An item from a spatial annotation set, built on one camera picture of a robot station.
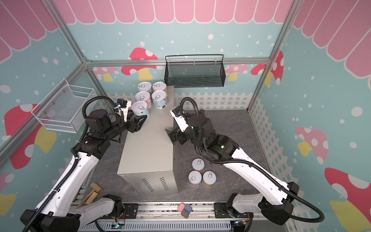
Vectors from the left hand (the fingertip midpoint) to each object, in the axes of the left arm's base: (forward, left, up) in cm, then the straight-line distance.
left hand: (140, 116), depth 70 cm
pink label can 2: (-20, -27, -28) cm, 44 cm away
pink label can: (-11, -29, -29) cm, 43 cm away
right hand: (-7, -18, +4) cm, 20 cm away
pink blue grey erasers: (-34, -22, -33) cm, 53 cm away
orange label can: (-19, -35, -29) cm, 50 cm away
